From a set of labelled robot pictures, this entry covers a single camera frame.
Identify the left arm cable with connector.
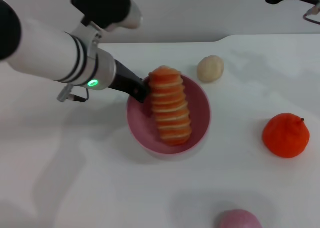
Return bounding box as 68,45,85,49
56,84,90,103

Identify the right arm cable with connector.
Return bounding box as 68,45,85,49
302,3,320,26

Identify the arm cable with connector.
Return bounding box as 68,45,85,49
56,84,90,103
302,3,320,26

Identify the pink plastic bowl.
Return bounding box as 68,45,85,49
126,74,212,161

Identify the orange red pear-shaped bread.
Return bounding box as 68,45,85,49
261,112,311,159

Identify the beige round bread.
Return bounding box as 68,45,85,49
196,54,225,83

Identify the pink round bread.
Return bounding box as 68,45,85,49
217,209,263,228

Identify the orange striped bread roll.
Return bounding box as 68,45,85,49
148,65,193,146

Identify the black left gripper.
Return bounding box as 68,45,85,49
108,59,151,104

